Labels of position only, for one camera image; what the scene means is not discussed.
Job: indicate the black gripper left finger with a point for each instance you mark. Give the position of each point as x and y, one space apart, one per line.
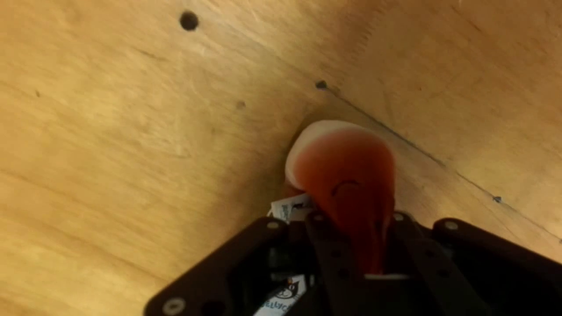
330 247

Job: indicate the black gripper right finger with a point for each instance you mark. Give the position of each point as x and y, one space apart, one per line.
398 256

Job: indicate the red cloth ball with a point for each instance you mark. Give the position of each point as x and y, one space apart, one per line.
349 173

